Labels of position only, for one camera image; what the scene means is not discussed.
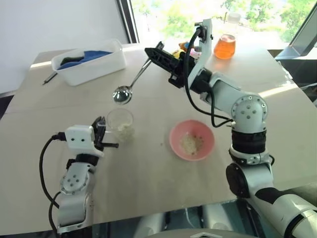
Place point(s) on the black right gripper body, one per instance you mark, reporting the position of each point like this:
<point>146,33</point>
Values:
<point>179,73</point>

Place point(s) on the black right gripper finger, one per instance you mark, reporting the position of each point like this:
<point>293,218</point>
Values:
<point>159,58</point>
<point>171,54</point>

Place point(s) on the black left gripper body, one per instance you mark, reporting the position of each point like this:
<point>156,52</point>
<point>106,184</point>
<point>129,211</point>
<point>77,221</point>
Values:
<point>99,135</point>

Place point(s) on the clear plastic cup with rice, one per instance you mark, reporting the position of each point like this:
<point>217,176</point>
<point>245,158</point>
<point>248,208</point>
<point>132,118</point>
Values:
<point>120,121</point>

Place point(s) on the metal spoon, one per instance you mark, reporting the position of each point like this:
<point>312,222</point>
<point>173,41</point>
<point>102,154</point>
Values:
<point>122,95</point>

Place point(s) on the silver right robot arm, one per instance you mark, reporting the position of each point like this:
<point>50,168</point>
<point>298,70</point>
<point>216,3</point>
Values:
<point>247,109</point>

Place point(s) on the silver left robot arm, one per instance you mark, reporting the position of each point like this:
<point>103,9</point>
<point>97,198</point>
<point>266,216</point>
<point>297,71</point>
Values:
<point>74,183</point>

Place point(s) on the oatmeal in glass mug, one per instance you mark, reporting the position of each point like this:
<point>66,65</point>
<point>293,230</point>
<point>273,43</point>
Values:
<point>126,132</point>

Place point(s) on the pink bowl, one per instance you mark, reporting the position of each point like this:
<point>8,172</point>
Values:
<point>198,129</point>

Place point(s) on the oatmeal in pink bowl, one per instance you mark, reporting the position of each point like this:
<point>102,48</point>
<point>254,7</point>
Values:
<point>190,143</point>

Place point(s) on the small colourful toy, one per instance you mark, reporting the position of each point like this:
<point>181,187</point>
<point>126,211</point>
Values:
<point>184,47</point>

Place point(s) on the glass flask with orange liquid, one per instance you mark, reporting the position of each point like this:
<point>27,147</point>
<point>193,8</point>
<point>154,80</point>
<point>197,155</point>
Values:
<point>225,48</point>

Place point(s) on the white plastic bin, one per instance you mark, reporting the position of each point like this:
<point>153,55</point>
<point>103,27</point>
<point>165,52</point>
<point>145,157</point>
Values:
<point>91,67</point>

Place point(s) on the blue cloth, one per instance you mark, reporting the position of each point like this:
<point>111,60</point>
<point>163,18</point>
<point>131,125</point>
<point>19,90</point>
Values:
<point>95,55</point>

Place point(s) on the grey pen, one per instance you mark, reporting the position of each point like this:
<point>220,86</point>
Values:
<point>49,78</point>

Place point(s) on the clear bottle with white cap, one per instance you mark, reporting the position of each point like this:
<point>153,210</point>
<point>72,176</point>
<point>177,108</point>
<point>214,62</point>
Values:
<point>234,21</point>

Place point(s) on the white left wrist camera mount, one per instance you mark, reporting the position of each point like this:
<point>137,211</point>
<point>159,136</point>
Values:
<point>79,138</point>

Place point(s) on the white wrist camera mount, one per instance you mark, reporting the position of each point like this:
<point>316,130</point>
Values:
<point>79,138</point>
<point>205,57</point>

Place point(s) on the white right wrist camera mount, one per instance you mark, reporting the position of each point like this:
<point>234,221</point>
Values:
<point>205,57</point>

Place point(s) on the black window frame post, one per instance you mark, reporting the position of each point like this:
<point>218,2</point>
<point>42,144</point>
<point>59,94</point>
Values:
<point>128,19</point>

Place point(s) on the dark slanted window frame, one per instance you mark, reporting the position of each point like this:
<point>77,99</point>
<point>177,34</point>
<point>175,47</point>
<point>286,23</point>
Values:
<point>303,34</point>

